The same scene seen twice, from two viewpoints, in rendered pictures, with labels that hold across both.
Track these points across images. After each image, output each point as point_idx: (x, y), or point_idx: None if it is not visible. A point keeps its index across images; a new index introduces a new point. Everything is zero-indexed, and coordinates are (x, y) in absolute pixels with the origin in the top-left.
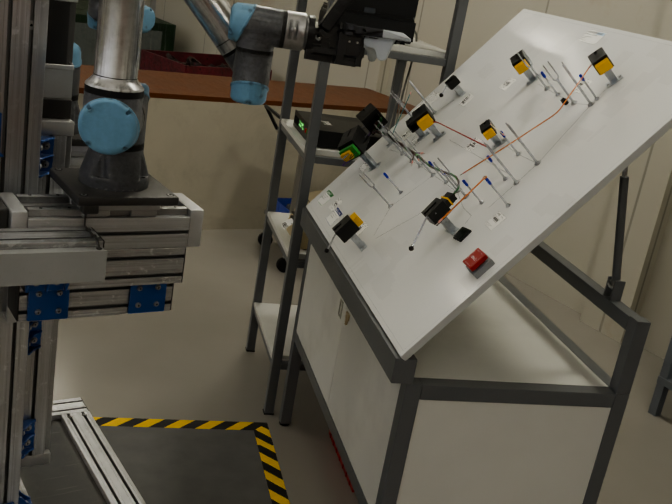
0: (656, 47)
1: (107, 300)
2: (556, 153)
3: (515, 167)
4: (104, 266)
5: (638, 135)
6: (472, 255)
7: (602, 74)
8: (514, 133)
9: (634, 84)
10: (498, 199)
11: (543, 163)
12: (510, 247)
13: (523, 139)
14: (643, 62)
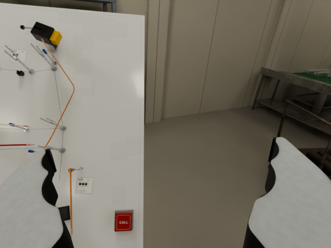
0: (60, 15)
1: None
2: (72, 114)
3: (40, 140)
4: None
5: (133, 79)
6: (119, 221)
7: (58, 44)
8: (52, 121)
9: (78, 46)
10: (61, 170)
11: (70, 125)
12: (130, 192)
13: (12, 115)
14: (63, 27)
